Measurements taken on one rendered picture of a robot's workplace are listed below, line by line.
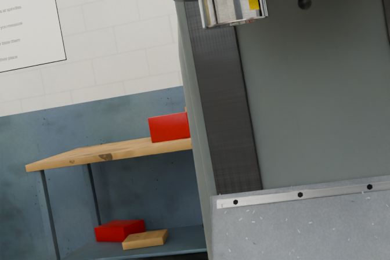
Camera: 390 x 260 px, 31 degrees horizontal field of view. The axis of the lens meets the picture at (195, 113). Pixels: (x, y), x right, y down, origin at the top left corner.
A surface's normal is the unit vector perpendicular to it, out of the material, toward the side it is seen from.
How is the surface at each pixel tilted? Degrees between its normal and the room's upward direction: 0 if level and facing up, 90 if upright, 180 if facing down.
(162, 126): 90
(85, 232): 90
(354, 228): 63
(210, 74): 90
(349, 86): 90
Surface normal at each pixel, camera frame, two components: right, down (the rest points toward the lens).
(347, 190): -0.34, -0.36
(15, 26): -0.29, 0.10
